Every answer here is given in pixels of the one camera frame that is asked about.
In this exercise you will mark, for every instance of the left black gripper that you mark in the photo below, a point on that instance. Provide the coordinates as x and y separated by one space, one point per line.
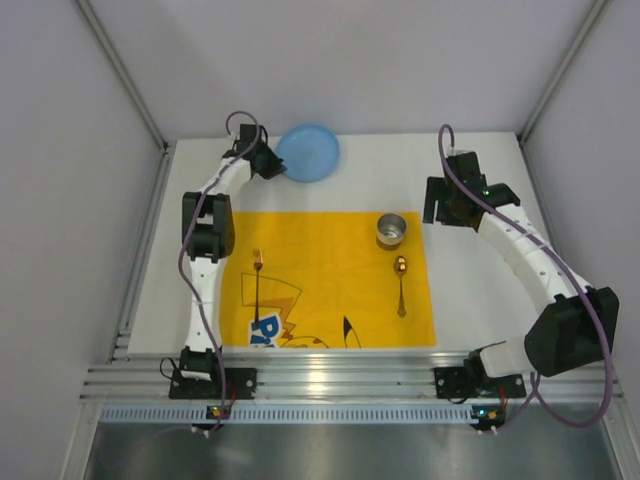
270 161

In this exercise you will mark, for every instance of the left aluminium frame post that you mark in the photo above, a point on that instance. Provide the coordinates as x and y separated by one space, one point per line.
119 68

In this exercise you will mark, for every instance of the right aluminium frame post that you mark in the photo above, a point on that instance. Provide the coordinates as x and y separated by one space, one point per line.
579 39

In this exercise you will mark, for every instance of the slotted grey cable duct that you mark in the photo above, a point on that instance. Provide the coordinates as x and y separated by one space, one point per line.
299 414

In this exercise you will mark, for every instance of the yellow cartoon placemat cloth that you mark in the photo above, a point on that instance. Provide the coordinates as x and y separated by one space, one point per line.
325 283

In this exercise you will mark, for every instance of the metal cup brown band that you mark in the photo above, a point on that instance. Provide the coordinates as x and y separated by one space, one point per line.
390 231

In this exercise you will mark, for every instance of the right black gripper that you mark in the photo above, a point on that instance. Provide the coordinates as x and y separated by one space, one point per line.
439 201

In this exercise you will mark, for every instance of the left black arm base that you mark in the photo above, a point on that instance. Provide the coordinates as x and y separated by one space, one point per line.
238 383

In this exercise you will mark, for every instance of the copper fork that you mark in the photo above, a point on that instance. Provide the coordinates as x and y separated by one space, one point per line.
257 265

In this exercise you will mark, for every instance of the blue round plate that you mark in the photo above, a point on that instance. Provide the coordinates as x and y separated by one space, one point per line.
310 153

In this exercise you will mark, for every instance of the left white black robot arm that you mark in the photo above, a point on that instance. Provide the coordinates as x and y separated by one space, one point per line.
208 240

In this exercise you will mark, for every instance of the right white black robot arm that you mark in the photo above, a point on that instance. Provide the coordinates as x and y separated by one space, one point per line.
576 322

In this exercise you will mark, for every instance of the aluminium frame post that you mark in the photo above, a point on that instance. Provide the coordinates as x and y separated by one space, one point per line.
119 68
579 39

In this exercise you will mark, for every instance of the copper spoon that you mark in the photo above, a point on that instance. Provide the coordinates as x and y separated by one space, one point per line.
400 268

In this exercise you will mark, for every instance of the aluminium mounting rail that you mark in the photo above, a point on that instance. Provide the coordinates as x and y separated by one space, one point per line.
331 376

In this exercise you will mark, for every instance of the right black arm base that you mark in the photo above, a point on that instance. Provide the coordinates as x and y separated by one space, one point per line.
457 385

